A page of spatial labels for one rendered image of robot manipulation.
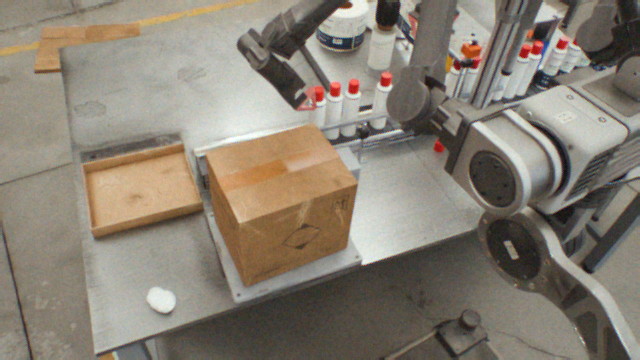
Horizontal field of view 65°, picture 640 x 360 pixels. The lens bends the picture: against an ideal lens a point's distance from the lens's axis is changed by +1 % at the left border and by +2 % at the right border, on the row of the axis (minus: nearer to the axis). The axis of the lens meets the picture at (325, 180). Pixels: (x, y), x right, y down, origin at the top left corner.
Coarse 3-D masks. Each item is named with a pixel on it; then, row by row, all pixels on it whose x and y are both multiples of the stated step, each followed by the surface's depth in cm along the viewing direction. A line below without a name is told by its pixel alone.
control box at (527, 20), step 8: (496, 0) 145; (528, 0) 133; (536, 0) 133; (496, 8) 142; (528, 8) 135; (536, 8) 134; (496, 16) 140; (528, 16) 136; (536, 16) 136; (520, 24) 138; (528, 24) 138
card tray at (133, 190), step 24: (96, 168) 153; (120, 168) 154; (144, 168) 155; (168, 168) 156; (96, 192) 147; (120, 192) 148; (144, 192) 149; (168, 192) 149; (192, 192) 150; (96, 216) 141; (120, 216) 142; (144, 216) 138; (168, 216) 142
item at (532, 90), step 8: (528, 88) 190; (536, 88) 191; (520, 96) 186; (528, 96) 187; (488, 104) 182; (392, 120) 172; (368, 128) 168; (384, 128) 169; (392, 128) 169; (352, 136) 165; (336, 144) 162; (200, 160) 153; (200, 168) 150
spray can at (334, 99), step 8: (336, 88) 149; (328, 96) 152; (336, 96) 151; (328, 104) 153; (336, 104) 152; (328, 112) 155; (336, 112) 155; (328, 120) 157; (336, 120) 157; (328, 136) 162; (336, 136) 163
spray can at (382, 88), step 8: (384, 80) 155; (376, 88) 158; (384, 88) 156; (376, 96) 160; (384, 96) 158; (376, 104) 161; (384, 104) 160; (376, 112) 163; (376, 120) 165; (384, 120) 166; (376, 128) 168
